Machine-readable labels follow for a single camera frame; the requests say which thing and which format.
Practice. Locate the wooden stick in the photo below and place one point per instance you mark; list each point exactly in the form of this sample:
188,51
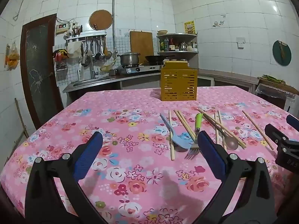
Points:
22,119

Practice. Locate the round green wall board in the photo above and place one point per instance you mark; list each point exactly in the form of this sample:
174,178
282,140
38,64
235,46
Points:
281,52

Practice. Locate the brown framed glass door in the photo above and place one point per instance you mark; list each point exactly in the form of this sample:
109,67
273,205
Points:
38,58

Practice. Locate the black wok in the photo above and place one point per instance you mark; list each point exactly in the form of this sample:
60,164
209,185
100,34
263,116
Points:
155,58

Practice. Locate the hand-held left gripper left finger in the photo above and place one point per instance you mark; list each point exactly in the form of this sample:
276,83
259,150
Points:
88,149

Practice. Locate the row of hanging kitchen utensils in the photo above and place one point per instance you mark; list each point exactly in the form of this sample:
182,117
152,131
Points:
101,51

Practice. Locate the colourful cloth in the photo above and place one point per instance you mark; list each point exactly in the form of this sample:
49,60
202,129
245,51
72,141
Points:
60,54

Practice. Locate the steel wall rack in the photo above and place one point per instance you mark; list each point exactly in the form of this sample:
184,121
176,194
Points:
86,37

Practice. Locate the yellow wall poster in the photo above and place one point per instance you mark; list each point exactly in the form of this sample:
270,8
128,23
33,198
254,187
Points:
190,27

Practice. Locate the side table with plastic cover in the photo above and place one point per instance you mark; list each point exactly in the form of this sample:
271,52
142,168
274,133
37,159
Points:
275,93

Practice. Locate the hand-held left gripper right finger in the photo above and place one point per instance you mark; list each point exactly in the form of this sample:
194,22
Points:
211,149

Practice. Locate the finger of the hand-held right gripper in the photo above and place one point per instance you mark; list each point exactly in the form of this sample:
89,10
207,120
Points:
278,133
293,120

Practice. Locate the kitchen counter with cabinets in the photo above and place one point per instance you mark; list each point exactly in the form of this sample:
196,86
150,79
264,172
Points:
222,74

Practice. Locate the blue plastic spoon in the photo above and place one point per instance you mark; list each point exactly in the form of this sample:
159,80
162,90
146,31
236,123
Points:
184,141

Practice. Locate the beige electric box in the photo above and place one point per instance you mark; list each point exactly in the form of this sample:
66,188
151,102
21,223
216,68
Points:
62,29

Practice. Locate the steel sink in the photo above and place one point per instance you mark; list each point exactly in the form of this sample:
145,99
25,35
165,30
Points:
93,81

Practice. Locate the wooden cutting board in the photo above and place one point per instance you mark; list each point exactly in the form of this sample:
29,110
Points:
141,43

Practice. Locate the round bamboo tray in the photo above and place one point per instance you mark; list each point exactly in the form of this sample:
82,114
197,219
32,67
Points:
100,19

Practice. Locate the vertical steel pipe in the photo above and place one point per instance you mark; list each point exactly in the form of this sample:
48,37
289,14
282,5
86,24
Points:
113,9

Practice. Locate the steel corner shelf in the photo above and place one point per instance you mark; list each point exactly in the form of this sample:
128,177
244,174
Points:
175,36

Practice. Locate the dark sauce bottle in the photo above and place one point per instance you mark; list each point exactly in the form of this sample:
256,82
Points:
166,44

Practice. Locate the gas stove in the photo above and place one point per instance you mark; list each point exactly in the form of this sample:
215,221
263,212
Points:
135,69

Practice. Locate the green bottle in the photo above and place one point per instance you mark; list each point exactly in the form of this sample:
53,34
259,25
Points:
161,46

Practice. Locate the green vegetables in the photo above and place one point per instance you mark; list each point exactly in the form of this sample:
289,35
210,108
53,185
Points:
273,78

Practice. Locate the white wall hooks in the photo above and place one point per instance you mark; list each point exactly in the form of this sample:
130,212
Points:
219,23

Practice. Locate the steel cooking pot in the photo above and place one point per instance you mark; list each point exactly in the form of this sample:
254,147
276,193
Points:
128,59

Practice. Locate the beige bowl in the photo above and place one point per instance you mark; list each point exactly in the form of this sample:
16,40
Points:
162,32

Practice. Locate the pink floral tablecloth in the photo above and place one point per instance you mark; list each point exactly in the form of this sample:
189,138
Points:
130,130

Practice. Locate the white wall socket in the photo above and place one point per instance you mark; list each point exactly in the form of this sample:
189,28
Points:
240,42

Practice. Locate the white hanging bag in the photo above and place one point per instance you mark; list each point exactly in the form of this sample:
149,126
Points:
74,50

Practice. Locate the utensil cup with tools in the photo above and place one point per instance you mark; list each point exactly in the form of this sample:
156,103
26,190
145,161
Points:
77,30

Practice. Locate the steel faucet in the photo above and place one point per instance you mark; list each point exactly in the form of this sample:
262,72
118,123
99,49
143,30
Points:
92,67

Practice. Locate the orange plastic bags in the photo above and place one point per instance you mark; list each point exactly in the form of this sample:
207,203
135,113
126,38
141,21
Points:
12,59

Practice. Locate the yellow slotted utensil holder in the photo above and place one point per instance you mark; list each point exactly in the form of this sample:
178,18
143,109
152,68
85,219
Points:
178,84

